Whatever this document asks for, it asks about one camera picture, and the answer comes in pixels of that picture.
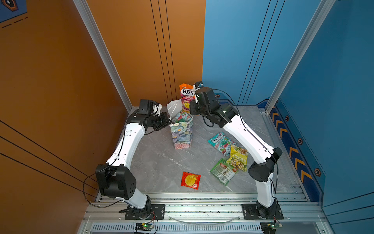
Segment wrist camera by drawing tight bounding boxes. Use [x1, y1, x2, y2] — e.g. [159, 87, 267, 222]
[193, 82, 204, 103]
[137, 99, 162, 115]

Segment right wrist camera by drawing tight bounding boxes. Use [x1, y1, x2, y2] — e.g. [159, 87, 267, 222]
[193, 82, 204, 103]

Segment aluminium corner post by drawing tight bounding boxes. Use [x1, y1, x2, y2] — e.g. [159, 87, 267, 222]
[265, 0, 336, 114]
[73, 0, 132, 113]

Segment yellow snack bag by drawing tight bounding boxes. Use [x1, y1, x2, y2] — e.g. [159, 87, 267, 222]
[227, 145, 249, 171]

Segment green snack pouch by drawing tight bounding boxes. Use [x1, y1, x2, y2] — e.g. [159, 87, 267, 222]
[210, 158, 238, 186]

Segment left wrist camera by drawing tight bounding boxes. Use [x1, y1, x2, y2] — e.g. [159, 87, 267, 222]
[137, 99, 162, 115]

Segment teal Fox's candy bag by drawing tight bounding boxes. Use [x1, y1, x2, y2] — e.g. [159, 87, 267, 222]
[172, 111, 192, 123]

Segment floral paper bag white handles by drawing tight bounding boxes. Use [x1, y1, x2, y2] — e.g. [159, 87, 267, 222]
[167, 99, 193, 150]

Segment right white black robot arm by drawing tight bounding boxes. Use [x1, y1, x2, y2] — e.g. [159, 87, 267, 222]
[190, 87, 282, 219]

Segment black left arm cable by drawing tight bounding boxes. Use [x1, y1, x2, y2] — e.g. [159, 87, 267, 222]
[82, 128, 129, 209]

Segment green circuit board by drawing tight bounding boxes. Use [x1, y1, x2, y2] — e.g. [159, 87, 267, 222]
[134, 222, 156, 234]
[260, 222, 283, 234]

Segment left green circuit board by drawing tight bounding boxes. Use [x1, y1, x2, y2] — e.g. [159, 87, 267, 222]
[134, 222, 156, 234]

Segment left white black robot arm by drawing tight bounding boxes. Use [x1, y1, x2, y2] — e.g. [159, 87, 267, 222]
[95, 111, 171, 219]

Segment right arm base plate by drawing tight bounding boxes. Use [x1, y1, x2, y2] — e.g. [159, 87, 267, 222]
[242, 202, 284, 220]

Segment left aluminium corner post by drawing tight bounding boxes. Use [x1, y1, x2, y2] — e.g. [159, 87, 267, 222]
[73, 0, 132, 113]

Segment orange Fox's candy bag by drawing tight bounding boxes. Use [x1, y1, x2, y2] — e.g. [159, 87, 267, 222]
[179, 83, 195, 114]

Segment aluminium frame rail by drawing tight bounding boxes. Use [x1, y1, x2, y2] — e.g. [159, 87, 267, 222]
[78, 187, 333, 234]

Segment right aluminium corner post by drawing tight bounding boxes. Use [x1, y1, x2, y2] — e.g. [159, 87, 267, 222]
[265, 0, 336, 114]

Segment light teal snack packet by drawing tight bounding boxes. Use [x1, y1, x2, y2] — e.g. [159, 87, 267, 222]
[208, 132, 236, 157]

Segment right green circuit board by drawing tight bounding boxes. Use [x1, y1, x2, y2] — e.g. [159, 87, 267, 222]
[260, 222, 283, 234]

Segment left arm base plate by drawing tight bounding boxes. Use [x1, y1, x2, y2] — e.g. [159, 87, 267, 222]
[125, 204, 166, 220]

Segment red yellow snack packet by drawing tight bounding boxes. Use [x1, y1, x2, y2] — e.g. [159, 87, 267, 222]
[181, 172, 201, 190]

